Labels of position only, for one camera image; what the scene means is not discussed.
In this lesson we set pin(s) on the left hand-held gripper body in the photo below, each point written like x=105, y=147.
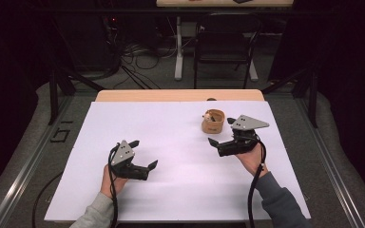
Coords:
x=125, y=158

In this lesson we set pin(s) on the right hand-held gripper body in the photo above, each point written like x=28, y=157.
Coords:
x=244, y=139

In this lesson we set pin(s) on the yellow fabric pen holder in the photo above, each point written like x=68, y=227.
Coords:
x=214, y=127

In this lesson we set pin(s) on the person's right hand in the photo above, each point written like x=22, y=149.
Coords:
x=253, y=161

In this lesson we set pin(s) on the person's left hand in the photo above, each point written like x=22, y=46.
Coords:
x=111, y=185

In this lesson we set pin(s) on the white board table cover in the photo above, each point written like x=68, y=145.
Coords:
x=171, y=142

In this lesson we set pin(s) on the wooden table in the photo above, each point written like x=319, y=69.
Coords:
x=171, y=95

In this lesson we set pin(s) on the black metal stand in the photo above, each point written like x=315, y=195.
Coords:
x=312, y=101
x=53, y=95

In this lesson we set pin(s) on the black chair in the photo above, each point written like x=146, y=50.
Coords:
x=221, y=41

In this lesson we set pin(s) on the white-legged desk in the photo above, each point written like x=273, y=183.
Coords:
x=179, y=47

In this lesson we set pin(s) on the black equipment case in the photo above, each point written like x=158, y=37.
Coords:
x=82, y=41

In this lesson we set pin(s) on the black curtain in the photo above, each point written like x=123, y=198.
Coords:
x=351, y=79
x=6, y=79

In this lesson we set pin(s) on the metal floor rail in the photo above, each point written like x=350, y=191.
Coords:
x=22, y=177
x=336, y=183

